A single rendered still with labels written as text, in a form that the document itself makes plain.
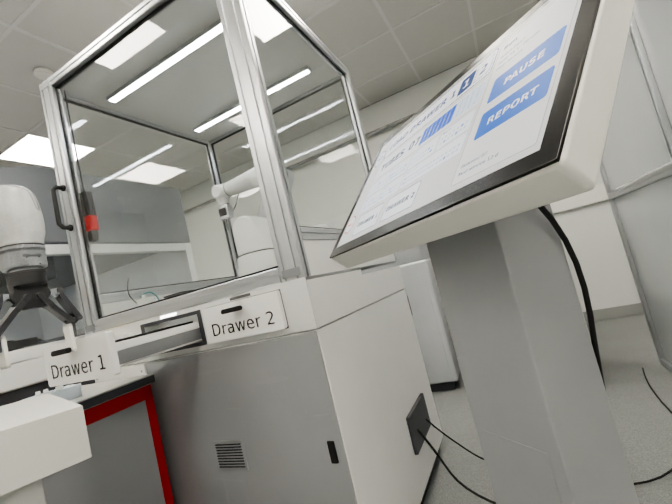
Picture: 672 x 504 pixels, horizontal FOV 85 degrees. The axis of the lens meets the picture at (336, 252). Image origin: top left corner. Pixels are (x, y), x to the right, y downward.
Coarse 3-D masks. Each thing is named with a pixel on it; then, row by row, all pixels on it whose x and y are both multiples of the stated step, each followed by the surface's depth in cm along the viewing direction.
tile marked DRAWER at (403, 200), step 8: (416, 184) 54; (400, 192) 58; (408, 192) 55; (416, 192) 52; (392, 200) 59; (400, 200) 56; (408, 200) 53; (392, 208) 58; (400, 208) 55; (384, 216) 59
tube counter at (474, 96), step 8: (480, 88) 50; (472, 96) 52; (480, 96) 49; (456, 104) 56; (464, 104) 53; (472, 104) 50; (448, 112) 57; (456, 112) 54; (464, 112) 51; (440, 120) 58; (448, 120) 55; (432, 128) 60; (440, 128) 57; (416, 136) 65; (424, 136) 61; (432, 136) 58; (416, 144) 63; (408, 152) 65
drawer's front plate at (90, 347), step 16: (96, 336) 92; (112, 336) 92; (48, 352) 101; (80, 352) 95; (96, 352) 92; (112, 352) 91; (48, 368) 102; (64, 368) 98; (80, 368) 95; (96, 368) 93; (112, 368) 90; (64, 384) 99
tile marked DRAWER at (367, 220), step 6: (372, 210) 66; (378, 210) 63; (366, 216) 68; (372, 216) 65; (360, 222) 69; (366, 222) 66; (372, 222) 63; (360, 228) 67; (366, 228) 64; (354, 234) 69
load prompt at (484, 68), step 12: (492, 60) 52; (480, 72) 54; (456, 84) 60; (468, 84) 55; (444, 96) 63; (456, 96) 57; (432, 108) 65; (444, 108) 60; (420, 120) 68; (408, 132) 71; (396, 144) 75
